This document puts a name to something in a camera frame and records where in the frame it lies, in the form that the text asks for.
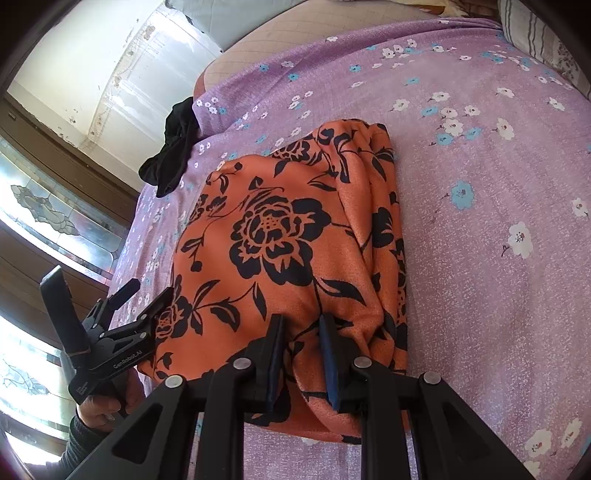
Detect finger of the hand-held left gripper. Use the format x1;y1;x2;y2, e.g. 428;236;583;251
98;286;176;343
83;282;142;329

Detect black garment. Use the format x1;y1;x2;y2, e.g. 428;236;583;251
139;96;200;198

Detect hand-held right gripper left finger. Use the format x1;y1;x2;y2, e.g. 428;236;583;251
65;314;286;480

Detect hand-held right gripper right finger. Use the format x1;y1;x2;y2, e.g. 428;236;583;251
319;314;537;480

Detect pink quilted mattress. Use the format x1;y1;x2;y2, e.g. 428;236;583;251
191;0;499;100

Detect striped pillow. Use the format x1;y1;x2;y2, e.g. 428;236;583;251
496;0;585;88

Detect person's left hand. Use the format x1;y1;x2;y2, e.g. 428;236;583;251
75;368;146;432

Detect person's left forearm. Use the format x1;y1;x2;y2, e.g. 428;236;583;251
55;413;112;472

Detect wooden door with stained glass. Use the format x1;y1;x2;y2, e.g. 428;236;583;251
0;95;153;467

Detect purple floral bed sheet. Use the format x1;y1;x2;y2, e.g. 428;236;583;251
108;17;591;480

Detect orange black floral dress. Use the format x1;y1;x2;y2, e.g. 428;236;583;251
137;119;409;445

